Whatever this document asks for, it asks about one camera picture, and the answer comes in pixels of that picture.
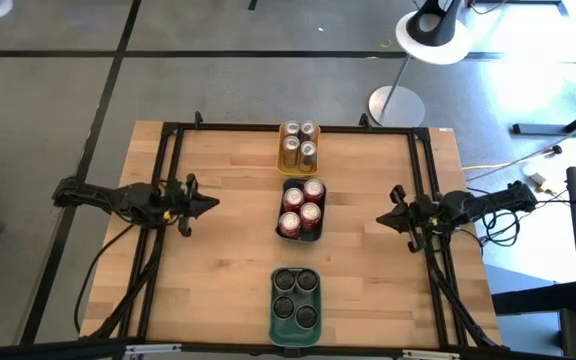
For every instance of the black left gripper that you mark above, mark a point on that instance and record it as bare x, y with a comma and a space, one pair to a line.
183, 202

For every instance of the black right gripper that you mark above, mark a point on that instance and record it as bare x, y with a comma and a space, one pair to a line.
418, 215

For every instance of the beige soda can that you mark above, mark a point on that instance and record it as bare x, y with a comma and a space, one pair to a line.
290, 150
308, 131
291, 129
308, 155

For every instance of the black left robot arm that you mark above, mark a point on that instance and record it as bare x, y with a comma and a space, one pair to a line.
118, 197

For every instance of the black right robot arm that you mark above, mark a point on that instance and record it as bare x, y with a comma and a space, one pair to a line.
488, 202

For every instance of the yellow plastic bin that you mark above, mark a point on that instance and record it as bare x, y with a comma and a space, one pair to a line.
280, 167

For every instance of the white floor lamp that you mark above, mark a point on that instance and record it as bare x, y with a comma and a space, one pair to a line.
398, 107

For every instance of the green plastic bin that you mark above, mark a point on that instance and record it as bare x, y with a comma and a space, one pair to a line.
295, 337

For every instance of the black floor beam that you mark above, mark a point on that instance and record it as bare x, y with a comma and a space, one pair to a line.
533, 300

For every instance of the small yellow floor scrap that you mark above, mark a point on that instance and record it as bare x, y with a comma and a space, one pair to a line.
385, 43

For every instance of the black curved stand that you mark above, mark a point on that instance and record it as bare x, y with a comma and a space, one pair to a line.
433, 25

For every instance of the black aluminium table frame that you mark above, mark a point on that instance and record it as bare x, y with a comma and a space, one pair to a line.
420, 165

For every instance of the black desk leg frame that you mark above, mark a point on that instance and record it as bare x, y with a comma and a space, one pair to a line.
543, 129

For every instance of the black camera mount beam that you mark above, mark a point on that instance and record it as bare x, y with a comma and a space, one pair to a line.
43, 350

